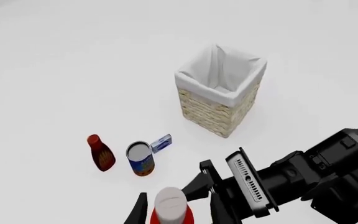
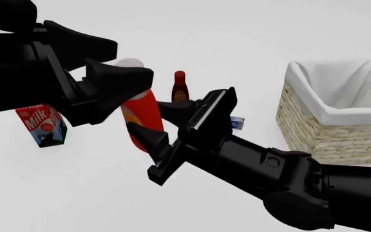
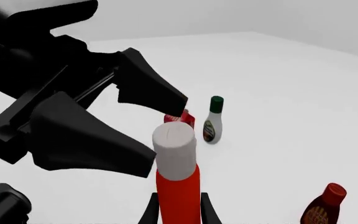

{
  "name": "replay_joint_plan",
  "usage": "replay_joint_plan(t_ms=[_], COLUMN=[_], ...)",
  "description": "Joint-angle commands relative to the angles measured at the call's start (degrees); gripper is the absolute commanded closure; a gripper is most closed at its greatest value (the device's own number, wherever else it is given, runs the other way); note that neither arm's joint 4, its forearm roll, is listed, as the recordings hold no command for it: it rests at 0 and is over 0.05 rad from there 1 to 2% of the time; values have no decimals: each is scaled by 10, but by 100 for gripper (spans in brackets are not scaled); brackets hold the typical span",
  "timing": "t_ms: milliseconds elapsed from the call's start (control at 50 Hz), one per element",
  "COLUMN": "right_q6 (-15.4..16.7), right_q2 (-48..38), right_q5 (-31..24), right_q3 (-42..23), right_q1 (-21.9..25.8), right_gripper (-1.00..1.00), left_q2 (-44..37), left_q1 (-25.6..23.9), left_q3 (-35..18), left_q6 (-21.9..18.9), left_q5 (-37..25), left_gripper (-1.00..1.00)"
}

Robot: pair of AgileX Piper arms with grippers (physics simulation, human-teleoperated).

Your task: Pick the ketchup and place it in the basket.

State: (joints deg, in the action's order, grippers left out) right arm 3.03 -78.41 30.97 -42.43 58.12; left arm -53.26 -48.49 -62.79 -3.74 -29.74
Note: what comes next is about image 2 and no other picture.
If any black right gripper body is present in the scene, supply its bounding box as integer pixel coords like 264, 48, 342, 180
146, 86, 238, 187

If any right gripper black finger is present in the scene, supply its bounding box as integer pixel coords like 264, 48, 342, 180
126, 122, 175, 166
157, 99, 203, 128

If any small blue white box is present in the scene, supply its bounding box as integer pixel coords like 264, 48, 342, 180
230, 115, 245, 131

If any dark red sauce bottle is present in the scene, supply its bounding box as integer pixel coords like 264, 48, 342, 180
171, 70, 190, 103

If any red bottle with white cap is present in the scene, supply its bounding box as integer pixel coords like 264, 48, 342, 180
106, 57, 166, 153

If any woven wicker basket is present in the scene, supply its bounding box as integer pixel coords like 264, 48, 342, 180
275, 81, 371, 166

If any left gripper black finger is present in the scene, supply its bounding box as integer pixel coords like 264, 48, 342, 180
43, 19, 119, 72
70, 57, 155, 126

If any white cloth basket liner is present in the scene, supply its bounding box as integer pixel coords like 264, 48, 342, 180
284, 58, 371, 127

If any red milk carton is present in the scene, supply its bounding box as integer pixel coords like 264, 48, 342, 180
15, 102, 68, 149

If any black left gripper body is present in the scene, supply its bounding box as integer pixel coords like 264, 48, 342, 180
32, 21, 95, 128

